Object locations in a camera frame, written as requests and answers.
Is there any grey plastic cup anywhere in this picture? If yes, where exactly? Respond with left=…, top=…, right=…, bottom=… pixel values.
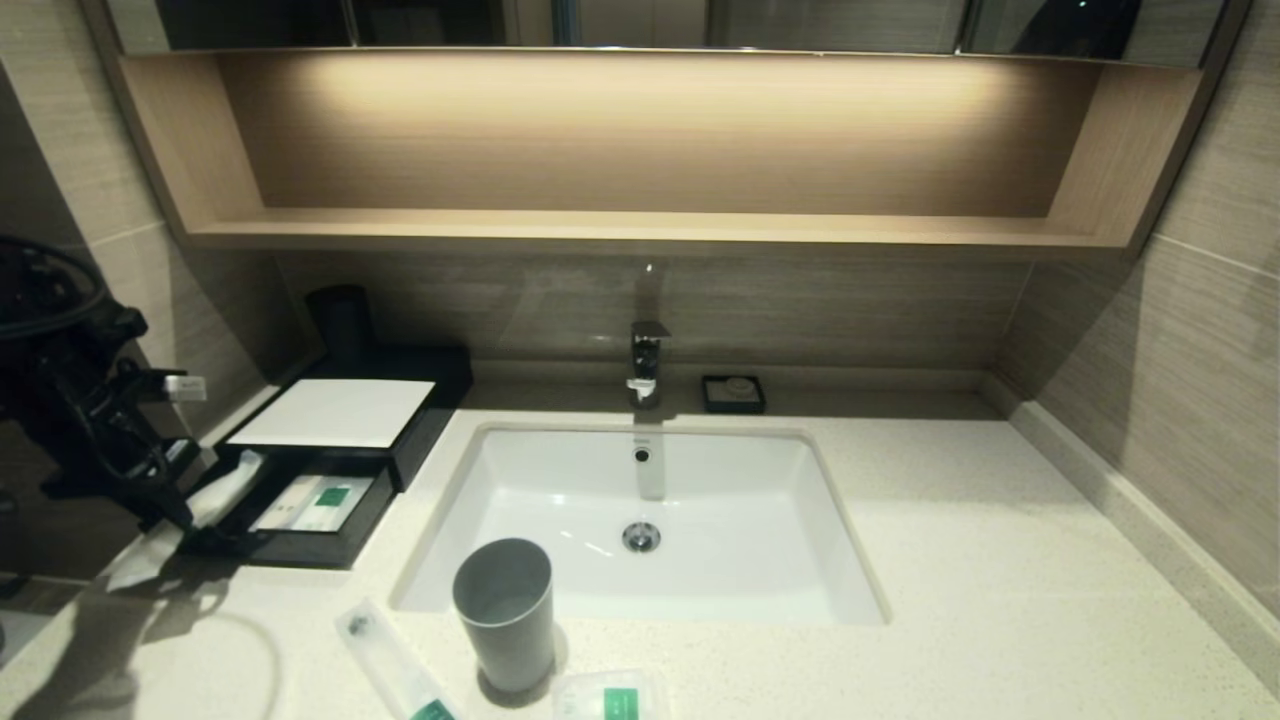
left=450, top=538, right=555, bottom=693

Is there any black soap dish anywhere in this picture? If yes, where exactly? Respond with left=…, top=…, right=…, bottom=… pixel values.
left=701, top=376, right=767, bottom=416

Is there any clear toothbrush packet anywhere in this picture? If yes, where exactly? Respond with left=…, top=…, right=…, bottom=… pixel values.
left=105, top=450, right=268, bottom=593

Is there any white sink basin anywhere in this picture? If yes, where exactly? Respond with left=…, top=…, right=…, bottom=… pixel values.
left=390, top=423, right=891, bottom=628

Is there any white board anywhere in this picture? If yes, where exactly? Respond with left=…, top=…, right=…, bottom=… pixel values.
left=230, top=380, right=438, bottom=449

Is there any black amenity box housing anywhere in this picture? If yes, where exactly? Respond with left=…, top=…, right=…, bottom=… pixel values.
left=218, top=345, right=476, bottom=493

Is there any mirror cabinet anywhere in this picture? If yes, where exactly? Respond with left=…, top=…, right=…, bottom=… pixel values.
left=108, top=0, right=1226, bottom=69

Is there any wooden wall shelf niche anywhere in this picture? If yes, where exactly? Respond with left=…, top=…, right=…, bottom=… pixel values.
left=85, top=48, right=1246, bottom=261

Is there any black cylindrical cup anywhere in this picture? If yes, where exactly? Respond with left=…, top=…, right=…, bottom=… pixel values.
left=305, top=286, right=379, bottom=366

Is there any chrome faucet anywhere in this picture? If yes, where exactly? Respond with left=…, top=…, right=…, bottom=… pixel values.
left=627, top=321, right=672, bottom=411

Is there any toothbrush packet with green label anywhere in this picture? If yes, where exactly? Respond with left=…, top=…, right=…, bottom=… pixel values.
left=335, top=598, right=466, bottom=720

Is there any comb packet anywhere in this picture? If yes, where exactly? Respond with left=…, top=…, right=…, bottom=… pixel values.
left=250, top=475, right=327, bottom=532

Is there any packet with green square label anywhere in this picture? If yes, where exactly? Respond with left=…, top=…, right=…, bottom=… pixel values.
left=553, top=668, right=673, bottom=720

